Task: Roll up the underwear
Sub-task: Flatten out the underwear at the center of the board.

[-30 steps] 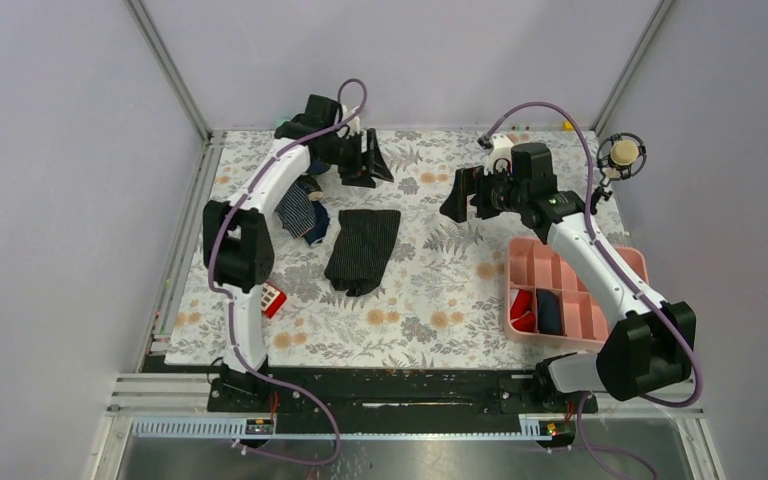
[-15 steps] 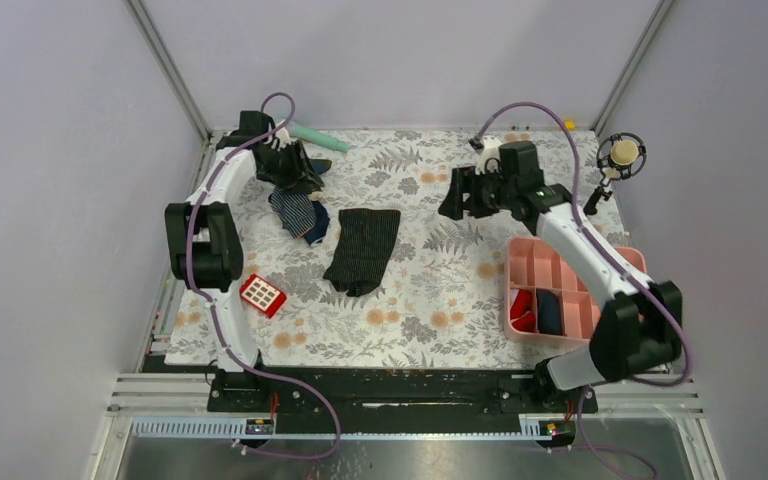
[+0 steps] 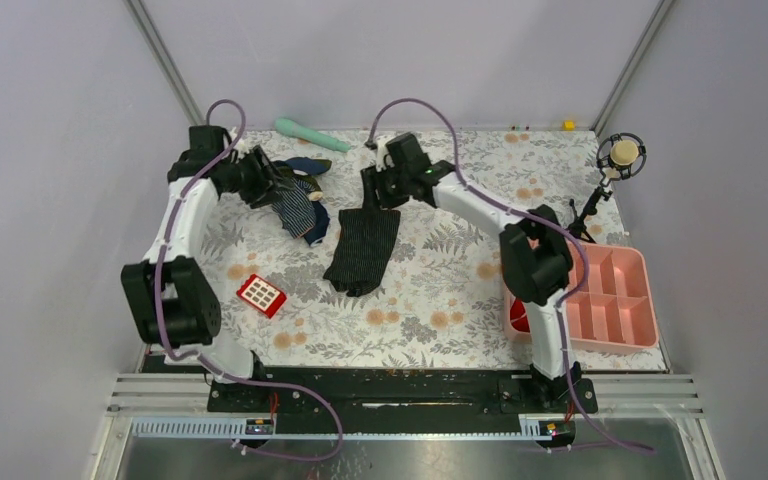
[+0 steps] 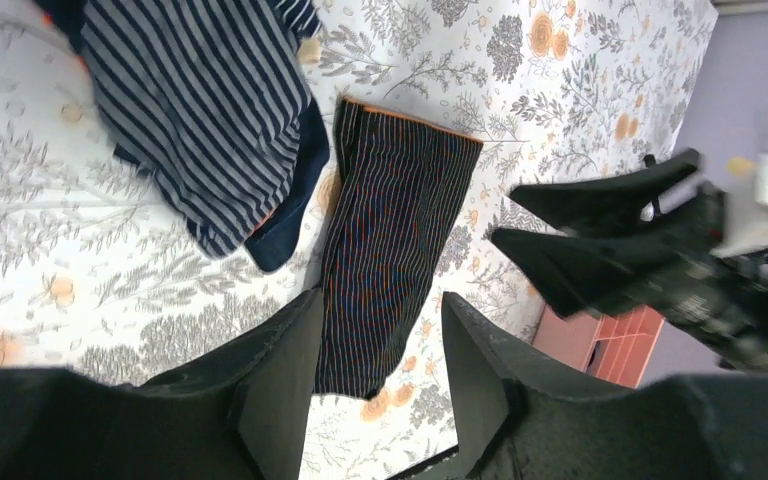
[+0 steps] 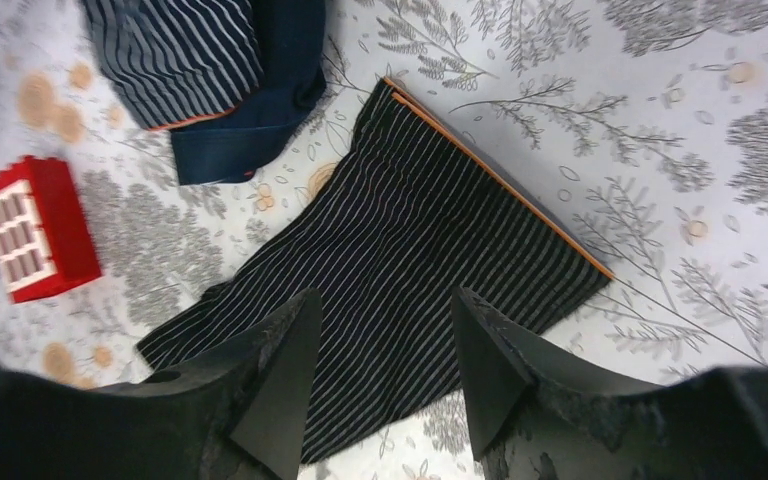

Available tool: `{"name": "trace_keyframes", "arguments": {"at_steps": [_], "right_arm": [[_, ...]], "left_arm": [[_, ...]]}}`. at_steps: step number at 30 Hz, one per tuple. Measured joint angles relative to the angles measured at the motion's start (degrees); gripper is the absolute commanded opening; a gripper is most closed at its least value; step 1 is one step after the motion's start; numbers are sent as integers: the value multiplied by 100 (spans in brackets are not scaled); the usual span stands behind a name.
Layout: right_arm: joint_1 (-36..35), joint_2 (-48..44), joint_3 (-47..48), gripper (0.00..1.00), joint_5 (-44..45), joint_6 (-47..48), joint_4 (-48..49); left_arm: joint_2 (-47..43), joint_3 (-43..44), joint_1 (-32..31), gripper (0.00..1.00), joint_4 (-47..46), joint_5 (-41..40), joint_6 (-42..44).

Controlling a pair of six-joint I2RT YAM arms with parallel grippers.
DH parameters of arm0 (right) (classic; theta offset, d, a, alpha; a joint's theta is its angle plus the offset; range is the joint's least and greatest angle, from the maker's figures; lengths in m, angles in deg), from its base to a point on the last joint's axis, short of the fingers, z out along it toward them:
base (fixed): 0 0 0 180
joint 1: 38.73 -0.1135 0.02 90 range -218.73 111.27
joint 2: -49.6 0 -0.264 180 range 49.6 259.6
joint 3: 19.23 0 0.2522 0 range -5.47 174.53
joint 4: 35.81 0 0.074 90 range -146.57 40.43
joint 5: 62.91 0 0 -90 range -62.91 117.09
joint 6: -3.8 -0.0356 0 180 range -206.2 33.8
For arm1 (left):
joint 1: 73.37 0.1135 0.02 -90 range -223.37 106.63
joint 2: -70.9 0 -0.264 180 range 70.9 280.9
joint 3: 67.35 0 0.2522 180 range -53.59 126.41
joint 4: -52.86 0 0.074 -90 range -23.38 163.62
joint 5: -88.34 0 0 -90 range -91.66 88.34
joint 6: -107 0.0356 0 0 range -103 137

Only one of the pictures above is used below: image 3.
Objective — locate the red white calculator toy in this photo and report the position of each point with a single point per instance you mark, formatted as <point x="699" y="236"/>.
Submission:
<point x="261" y="295"/>

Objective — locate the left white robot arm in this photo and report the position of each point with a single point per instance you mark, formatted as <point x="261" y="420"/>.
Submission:
<point x="171" y="300"/>

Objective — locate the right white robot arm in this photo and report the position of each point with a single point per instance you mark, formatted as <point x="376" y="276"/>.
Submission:
<point x="535" y="255"/>

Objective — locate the blue striped underwear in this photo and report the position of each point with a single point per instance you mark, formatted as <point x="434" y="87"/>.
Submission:
<point x="301" y="213"/>

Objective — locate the pink compartment organizer tray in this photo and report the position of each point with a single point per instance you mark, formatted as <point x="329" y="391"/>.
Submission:
<point x="613" y="313"/>

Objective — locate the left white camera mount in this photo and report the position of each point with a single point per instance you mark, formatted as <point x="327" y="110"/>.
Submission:
<point x="241" y="149"/>

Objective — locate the red rolled underwear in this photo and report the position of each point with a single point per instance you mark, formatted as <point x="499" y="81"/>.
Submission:
<point x="518" y="318"/>

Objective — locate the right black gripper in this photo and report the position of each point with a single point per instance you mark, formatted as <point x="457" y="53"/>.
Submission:
<point x="372" y="180"/>

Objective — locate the floral patterned table mat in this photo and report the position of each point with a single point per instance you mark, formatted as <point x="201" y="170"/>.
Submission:
<point x="440" y="300"/>

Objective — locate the black striped underwear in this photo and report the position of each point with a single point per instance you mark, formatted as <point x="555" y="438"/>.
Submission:
<point x="366" y="242"/>

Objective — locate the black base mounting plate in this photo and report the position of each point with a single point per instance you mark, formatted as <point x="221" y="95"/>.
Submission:
<point x="401" y="401"/>

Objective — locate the black microphone with stand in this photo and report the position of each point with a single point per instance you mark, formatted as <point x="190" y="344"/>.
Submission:
<point x="620" y="157"/>

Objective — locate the mint green handheld tool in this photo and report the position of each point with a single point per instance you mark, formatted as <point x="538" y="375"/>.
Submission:
<point x="293" y="129"/>

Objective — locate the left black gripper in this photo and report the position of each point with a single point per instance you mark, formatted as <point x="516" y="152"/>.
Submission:
<point x="267" y="173"/>

